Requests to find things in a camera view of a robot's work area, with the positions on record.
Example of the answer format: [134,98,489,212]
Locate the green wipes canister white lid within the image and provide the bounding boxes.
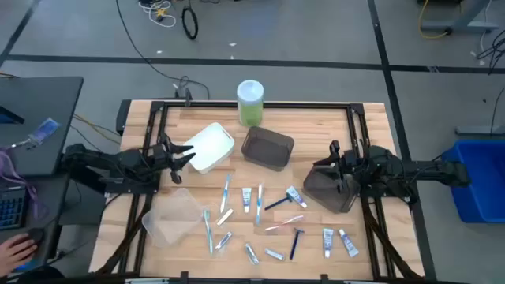
[236,79,265,128]

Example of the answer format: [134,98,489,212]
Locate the person's hand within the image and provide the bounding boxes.
[0,232,39,277]

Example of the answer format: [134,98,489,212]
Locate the smoky grey plastic bin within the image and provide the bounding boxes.
[240,125,296,173]
[302,163,361,215]

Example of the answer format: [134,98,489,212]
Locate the blue storage bin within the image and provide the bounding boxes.
[440,140,505,225]

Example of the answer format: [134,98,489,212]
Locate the blue white toothbrush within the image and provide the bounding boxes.
[219,173,233,215]
[255,182,264,226]

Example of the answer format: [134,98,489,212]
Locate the purple lanyard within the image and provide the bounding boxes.
[0,148,44,222]

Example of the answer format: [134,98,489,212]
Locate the backlit computer keyboard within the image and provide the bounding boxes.
[0,185,28,232]

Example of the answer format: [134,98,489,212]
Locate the grey metal stand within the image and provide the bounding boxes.
[455,125,505,137]
[420,0,500,35]

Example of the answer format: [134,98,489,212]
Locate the black cable bundle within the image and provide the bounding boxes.
[475,29,505,76]

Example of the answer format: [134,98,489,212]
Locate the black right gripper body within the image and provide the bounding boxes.
[329,140,370,194]

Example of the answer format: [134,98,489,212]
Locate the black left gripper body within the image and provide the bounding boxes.
[148,133,185,185]

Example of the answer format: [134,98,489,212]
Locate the white plastic bin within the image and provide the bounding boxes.
[181,121,236,175]

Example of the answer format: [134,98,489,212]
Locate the black computer mouse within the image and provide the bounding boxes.
[25,227,45,245]

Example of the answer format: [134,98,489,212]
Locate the coiled black cable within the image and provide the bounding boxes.
[181,6,200,41]

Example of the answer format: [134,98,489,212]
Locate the blue id badge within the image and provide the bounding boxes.
[28,117,62,144]

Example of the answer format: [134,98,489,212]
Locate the small white toothpaste tube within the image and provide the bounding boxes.
[285,185,309,209]
[241,187,253,215]
[322,227,335,260]
[338,228,361,259]

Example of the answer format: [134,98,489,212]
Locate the yellow floor cable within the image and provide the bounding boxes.
[417,0,451,40]

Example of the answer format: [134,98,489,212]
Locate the dark grey desk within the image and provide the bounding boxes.
[0,173,72,277]

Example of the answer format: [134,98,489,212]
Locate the black rectangular box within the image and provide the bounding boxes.
[116,98,132,136]

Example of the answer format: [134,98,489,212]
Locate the long black floor cable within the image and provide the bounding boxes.
[115,0,211,99]

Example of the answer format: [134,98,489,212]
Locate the clear plastic bin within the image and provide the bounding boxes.
[140,187,204,249]

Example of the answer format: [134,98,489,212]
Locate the pink toothbrush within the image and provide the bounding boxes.
[264,214,305,233]

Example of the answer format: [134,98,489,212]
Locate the blue disposable razor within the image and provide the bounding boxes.
[289,227,305,261]
[264,192,294,211]

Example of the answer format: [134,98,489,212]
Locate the green toothbrush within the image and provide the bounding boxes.
[202,207,215,256]

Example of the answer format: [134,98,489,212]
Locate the white floor cable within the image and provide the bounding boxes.
[137,0,178,28]

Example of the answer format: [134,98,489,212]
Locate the black side table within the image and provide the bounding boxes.
[0,76,84,178]

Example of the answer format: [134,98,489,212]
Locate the black aluminium table frame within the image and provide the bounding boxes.
[94,100,437,283]

